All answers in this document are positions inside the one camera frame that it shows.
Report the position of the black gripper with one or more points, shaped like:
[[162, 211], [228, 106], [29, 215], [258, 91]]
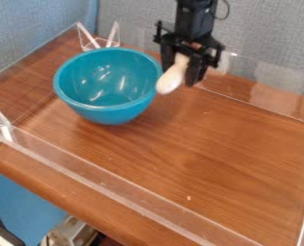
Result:
[[174, 43]]

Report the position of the white brown-capped toy mushroom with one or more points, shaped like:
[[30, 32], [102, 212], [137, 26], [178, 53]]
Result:
[[174, 76]]

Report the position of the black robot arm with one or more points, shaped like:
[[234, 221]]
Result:
[[194, 18]]

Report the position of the blue bowl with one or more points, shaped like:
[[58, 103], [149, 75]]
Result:
[[107, 84]]

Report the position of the clear acrylic back barrier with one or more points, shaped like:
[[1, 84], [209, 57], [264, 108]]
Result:
[[262, 84]]

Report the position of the clear acrylic barrier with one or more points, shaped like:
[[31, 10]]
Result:
[[181, 220], [262, 84]]

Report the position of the clear acrylic front barrier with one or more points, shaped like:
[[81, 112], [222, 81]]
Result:
[[181, 220]]

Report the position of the white power strip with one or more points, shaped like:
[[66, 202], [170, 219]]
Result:
[[71, 232]]

